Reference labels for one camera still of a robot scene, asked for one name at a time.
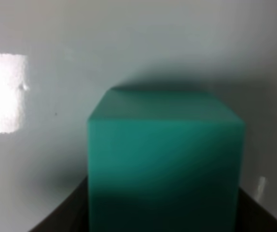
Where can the green cube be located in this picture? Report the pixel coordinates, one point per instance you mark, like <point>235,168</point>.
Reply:
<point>163,161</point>

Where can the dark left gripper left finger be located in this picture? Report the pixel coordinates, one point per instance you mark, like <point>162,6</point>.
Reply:
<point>71,215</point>

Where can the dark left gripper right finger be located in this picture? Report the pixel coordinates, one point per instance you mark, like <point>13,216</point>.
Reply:
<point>251,217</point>

